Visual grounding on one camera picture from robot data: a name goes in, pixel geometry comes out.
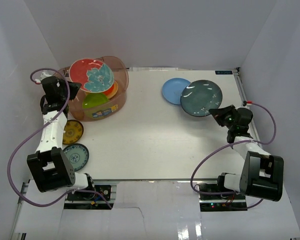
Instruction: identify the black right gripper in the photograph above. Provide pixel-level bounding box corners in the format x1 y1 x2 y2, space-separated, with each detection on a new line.
209 104 237 131

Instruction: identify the lime green plastic plate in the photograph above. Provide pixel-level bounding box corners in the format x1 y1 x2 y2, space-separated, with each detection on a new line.
82 93 109 109

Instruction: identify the red plate with teal waves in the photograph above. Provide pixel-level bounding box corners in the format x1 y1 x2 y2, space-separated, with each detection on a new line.
68 58 115 93

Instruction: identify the dark teal ceramic plate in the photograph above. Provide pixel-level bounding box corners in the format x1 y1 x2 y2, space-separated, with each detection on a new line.
180 79 223 117

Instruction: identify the orange plastic plate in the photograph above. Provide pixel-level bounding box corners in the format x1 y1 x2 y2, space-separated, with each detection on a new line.
103 84 115 96

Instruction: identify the light blue plastic plate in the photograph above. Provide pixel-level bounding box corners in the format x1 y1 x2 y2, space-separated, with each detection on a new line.
161 77 191 106

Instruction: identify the beige plastic plate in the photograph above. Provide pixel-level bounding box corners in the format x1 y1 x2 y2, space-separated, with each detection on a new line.
85 81 119 101

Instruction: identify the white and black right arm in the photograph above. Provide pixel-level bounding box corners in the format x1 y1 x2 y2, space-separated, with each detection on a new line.
209 105 284 202

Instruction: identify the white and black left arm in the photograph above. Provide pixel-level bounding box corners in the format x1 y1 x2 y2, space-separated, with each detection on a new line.
27 76 96 200

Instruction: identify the pink translucent plastic bin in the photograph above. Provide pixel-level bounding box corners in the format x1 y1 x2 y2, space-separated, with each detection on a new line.
62 56 129 122

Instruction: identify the small blue label sticker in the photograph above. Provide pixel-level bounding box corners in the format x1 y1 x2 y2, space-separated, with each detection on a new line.
215 70 233 75

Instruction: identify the yellow and black patterned plate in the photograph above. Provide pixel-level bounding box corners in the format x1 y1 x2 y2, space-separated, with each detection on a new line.
62 119 84 145

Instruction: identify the blue and white porcelain plate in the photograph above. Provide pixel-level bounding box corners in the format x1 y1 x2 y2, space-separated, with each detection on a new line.
63 143 90 172

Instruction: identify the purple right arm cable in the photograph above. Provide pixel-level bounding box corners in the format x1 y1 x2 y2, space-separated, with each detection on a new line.
190 101 277 210

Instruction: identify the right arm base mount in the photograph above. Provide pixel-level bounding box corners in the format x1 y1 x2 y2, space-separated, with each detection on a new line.
199 194 248 213

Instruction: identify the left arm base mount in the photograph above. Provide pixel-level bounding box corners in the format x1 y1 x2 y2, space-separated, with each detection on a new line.
63 184 114 210

